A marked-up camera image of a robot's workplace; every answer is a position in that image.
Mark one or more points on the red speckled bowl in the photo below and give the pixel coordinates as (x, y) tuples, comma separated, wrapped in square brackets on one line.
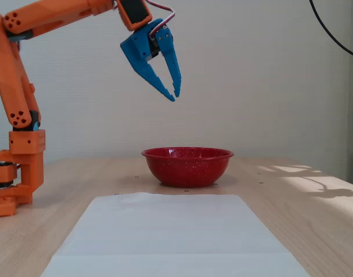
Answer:
[(188, 170)]

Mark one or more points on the blue gripper with motor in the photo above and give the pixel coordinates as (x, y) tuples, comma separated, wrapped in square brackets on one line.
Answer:
[(136, 50)]

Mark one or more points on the white paper sheet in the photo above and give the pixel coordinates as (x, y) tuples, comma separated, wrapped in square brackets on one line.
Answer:
[(176, 267), (176, 225)]

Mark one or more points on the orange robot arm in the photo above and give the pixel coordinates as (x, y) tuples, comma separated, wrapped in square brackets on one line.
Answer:
[(9, 72)]

